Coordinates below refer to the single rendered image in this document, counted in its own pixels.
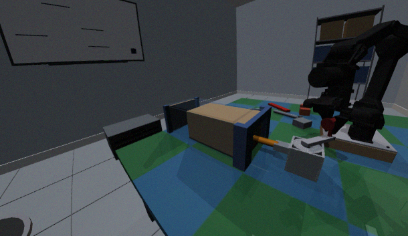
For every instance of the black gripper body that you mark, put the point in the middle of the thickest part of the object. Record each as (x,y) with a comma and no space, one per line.
(361,114)

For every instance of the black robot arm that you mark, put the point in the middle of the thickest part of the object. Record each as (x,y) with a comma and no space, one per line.
(338,68)

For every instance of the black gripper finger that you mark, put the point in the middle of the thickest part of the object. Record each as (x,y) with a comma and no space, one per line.
(326,115)
(340,121)

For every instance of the red rectangular bar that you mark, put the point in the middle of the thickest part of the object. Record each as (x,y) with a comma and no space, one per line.
(279,107)

